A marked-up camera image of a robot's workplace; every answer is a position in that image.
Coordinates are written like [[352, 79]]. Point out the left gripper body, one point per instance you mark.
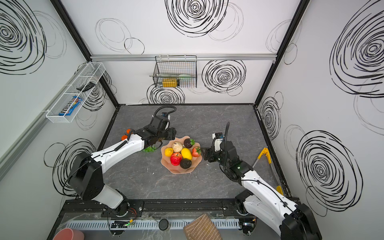
[[169, 133]]

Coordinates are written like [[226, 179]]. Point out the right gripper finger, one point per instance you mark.
[[206, 151], [208, 159]]

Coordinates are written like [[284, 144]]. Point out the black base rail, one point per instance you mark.
[[136, 208]]

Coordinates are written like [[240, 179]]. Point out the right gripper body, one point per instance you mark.
[[212, 154]]

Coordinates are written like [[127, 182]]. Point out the yellow sponge in basket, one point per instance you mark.
[[170, 83]]

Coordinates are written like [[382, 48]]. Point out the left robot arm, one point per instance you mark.
[[86, 177]]

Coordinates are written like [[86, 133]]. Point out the yellow handled tongs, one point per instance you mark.
[[265, 168]]

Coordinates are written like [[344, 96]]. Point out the pink cup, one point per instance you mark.
[[69, 234]]

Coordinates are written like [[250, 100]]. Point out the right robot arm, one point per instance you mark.
[[290, 220]]

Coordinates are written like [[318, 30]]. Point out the white slotted cable duct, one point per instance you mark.
[[100, 225]]

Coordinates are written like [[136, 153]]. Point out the dark fake avocado half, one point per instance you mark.
[[188, 143]]

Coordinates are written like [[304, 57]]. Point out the blue candy packet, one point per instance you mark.
[[71, 106]]

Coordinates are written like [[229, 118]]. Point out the yellow fake pear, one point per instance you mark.
[[168, 152]]

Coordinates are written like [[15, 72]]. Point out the red fake apple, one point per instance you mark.
[[176, 159]]

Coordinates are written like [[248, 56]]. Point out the red fake strawberry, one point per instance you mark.
[[196, 152]]

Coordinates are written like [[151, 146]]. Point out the black wire wall basket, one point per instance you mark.
[[176, 64]]

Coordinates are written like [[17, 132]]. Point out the yellow fake lemon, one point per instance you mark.
[[186, 154]]

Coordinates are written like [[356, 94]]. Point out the black remote control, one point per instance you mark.
[[86, 87]]

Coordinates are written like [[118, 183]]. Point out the green item in basket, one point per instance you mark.
[[174, 76]]

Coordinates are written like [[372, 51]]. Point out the green fake grapes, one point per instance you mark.
[[149, 149]]

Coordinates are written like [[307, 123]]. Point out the white wire wall shelf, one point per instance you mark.
[[89, 72]]

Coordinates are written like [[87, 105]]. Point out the pink wavy fruit bowl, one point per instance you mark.
[[166, 162]]

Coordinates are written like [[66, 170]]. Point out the striped brown cloth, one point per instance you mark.
[[202, 228]]

